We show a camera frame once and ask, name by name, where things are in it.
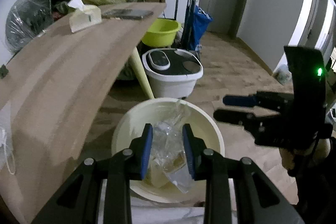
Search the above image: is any blue shopping trolley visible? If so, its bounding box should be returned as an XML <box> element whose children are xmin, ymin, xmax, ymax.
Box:
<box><xmin>180</xmin><ymin>0</ymin><xmax>213</xmax><ymax>54</ymax></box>

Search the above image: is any clear plastic bag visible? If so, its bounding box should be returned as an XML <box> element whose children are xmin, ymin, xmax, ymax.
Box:
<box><xmin>148</xmin><ymin>100</ymin><xmax>194</xmax><ymax>193</ymax></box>

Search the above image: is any operator right hand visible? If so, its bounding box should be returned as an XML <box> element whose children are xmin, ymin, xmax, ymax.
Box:
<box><xmin>279</xmin><ymin>139</ymin><xmax>331</xmax><ymax>177</ymax></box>

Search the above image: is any lime green basin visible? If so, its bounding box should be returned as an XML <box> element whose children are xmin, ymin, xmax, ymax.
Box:
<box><xmin>141</xmin><ymin>18</ymin><xmax>181</xmax><ymax>48</ymax></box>

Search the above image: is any cream tissue box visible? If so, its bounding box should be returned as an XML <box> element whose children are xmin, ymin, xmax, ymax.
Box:
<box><xmin>68</xmin><ymin>0</ymin><xmax>102</xmax><ymax>33</ymax></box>

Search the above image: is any plastic wrapped black fan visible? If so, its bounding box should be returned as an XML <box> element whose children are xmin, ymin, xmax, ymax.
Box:
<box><xmin>5</xmin><ymin>0</ymin><xmax>54</xmax><ymax>53</ymax></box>

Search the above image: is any cream round trash bin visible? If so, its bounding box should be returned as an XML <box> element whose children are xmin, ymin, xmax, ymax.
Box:
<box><xmin>112</xmin><ymin>98</ymin><xmax>225</xmax><ymax>203</ymax></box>

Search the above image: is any small dark green object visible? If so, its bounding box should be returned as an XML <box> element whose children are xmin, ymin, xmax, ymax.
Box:
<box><xmin>0</xmin><ymin>64</ymin><xmax>9</xmax><ymax>79</ymax></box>

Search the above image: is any white black foot bath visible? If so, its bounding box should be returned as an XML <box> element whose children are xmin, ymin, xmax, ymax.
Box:
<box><xmin>142</xmin><ymin>48</ymin><xmax>203</xmax><ymax>98</ymax></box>

